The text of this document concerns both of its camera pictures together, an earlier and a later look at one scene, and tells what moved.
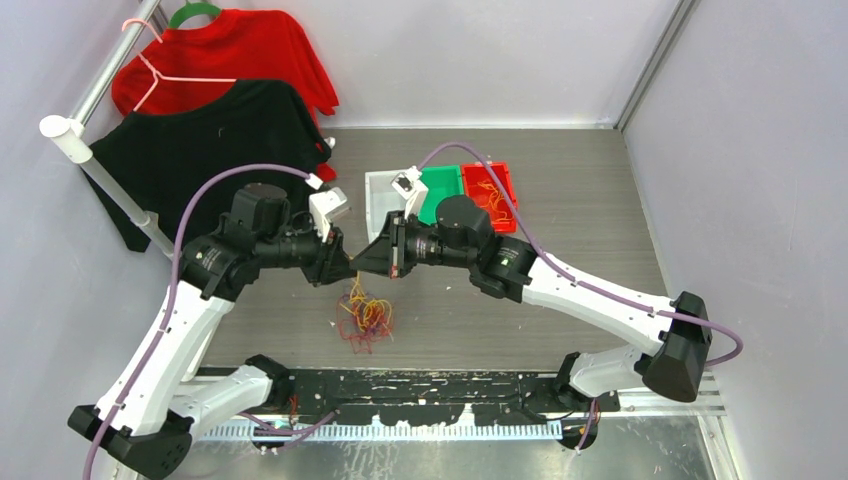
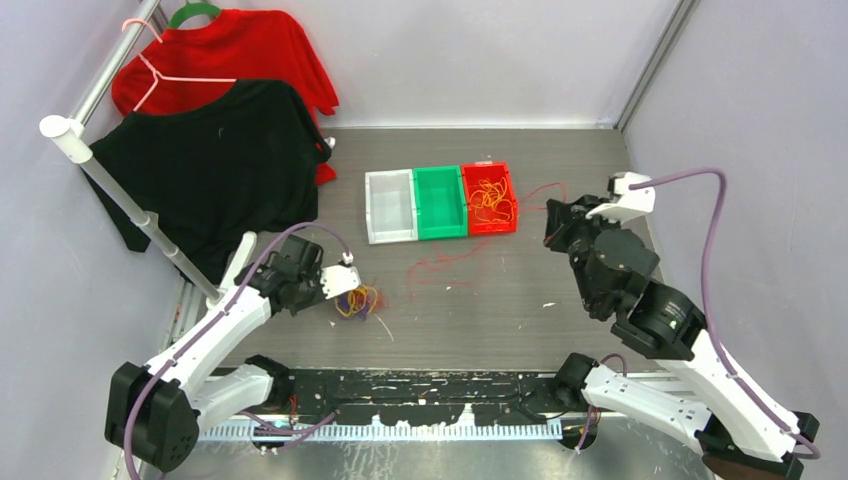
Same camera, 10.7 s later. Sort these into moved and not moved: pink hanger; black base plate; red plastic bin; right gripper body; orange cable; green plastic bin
Moved: orange cable; right gripper body
Not moved: black base plate; red plastic bin; green plastic bin; pink hanger
